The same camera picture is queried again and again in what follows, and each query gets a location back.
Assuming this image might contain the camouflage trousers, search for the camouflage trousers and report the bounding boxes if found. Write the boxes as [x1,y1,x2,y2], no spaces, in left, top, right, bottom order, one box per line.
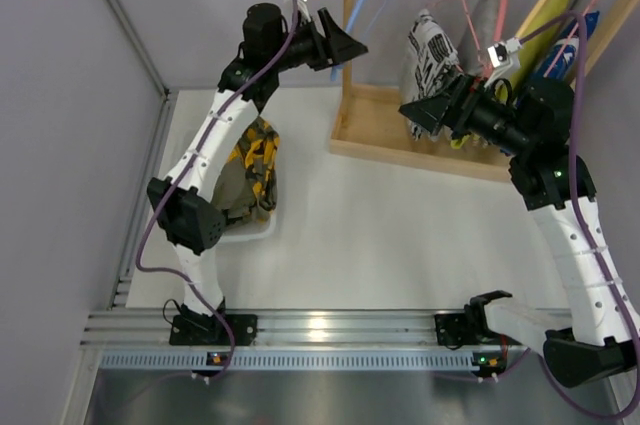
[211,117,280,229]

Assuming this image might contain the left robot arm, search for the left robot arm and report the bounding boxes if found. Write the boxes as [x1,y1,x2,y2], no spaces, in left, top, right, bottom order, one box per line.
[147,3,368,334]

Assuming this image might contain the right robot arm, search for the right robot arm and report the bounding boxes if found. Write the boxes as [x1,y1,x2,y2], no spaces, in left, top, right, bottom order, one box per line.
[399,75,639,388]

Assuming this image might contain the grey trousers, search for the grey trousers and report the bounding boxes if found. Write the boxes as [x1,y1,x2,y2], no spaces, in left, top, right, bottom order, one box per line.
[457,0,501,75]

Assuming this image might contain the white black printed trousers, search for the white black printed trousers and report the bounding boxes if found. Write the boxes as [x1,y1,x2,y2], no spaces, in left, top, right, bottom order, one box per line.
[399,8,464,144]

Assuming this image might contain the blue white red trousers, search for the blue white red trousers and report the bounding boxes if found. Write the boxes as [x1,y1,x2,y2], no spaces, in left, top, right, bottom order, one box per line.
[520,10,598,95]

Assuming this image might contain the lime green trousers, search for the lime green trousers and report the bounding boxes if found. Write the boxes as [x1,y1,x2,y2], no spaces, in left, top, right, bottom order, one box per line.
[449,0,574,149]

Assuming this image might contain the pink hanger under blue trousers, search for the pink hanger under blue trousers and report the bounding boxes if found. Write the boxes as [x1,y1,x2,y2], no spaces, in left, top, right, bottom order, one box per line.
[542,0,632,81]

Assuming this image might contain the wooden clothes rack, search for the wooden clothes rack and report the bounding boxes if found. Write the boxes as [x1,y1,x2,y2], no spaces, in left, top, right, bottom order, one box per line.
[329,0,639,183]

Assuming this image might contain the clear plastic basket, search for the clear plastic basket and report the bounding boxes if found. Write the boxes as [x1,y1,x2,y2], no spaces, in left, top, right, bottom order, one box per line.
[184,129,279,245]

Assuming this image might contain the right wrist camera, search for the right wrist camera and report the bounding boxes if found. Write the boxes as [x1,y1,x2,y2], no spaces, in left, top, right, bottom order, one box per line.
[487,37,522,84]

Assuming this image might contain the pink wire hanger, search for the pink wire hanger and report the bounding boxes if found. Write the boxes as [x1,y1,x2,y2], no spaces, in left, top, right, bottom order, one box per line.
[426,0,487,67]

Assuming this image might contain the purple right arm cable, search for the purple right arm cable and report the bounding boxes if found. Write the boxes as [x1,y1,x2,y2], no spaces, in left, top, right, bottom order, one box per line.
[517,9,640,419]

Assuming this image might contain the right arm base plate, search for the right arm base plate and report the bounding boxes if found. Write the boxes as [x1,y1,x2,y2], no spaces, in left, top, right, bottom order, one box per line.
[434,312,500,349]

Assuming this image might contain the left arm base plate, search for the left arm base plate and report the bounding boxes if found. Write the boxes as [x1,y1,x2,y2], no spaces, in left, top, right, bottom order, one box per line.
[169,311,258,346]

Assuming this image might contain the grey slotted cable duct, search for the grey slotted cable duct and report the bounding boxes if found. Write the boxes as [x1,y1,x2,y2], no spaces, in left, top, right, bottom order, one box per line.
[100,348,504,372]

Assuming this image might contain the aluminium rail base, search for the aluminium rail base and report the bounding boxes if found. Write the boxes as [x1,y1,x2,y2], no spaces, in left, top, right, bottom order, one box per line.
[82,307,576,349]

